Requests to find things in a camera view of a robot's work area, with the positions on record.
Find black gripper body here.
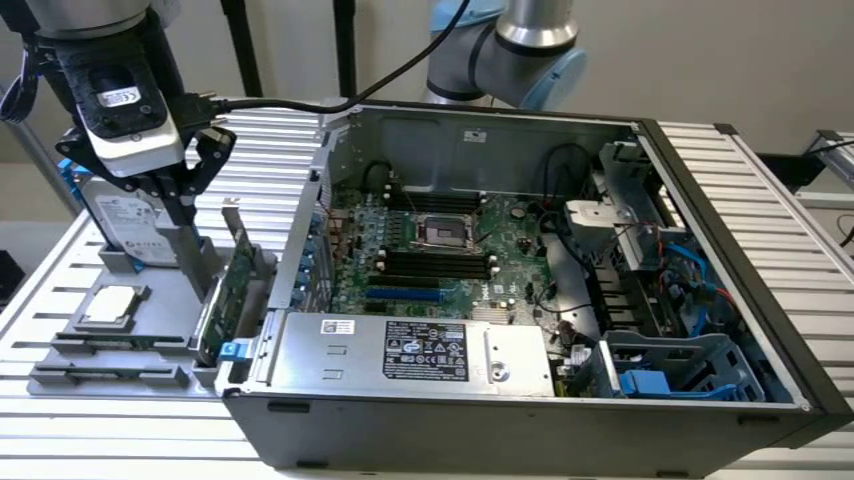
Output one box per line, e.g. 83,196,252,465
143,9,195,174

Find black RAM slot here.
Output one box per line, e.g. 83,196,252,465
386,187,483,197
378,271,499,281
386,193,483,202
378,250,499,260
378,264,499,274
378,257,499,267
386,198,483,207

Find blue expansion slot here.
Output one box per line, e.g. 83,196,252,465
364,287,443,304

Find black stand pole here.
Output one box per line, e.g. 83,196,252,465
224,0,264,98
331,0,359,97

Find silver hard disk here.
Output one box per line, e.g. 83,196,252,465
81,191,180,267

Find blue card retention clips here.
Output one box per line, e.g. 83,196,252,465
299,208,332,307

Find green graphics card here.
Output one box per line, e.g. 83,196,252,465
196,197,263,362

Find silver CPU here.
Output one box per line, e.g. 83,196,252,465
77,285,152,327

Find CPU socket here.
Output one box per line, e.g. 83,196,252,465
411,211,479,252

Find grey parts rack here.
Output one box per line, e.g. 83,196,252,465
24,224,282,399

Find grey power supply unit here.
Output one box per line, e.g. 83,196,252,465
264,311,559,400

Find green motherboard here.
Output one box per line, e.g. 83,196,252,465
328,190,583,329

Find silver chipset heatsink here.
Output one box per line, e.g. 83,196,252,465
471,305,520,322

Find metal disk bay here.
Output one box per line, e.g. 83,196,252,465
595,141,690,272

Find black open PC case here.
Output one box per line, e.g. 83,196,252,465
219,99,854,474

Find blue drive connector block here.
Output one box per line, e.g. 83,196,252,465
616,368,674,400

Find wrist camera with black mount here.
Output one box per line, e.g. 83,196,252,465
40,29,187,179

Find blue wire bundle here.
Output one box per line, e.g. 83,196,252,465
0,42,43,124

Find black camera cable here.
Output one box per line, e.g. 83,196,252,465
177,0,468,132

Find black short wire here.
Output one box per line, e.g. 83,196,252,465
362,160,394,197

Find black looped wire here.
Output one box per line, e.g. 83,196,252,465
540,142,594,202

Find silver fan bracket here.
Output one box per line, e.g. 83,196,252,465
562,198,637,240

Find blue data wire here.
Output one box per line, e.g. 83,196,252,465
655,238,721,304

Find red wire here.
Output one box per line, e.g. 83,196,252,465
657,239,739,321

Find aluminium side table frame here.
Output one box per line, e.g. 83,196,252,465
758,128,854,202

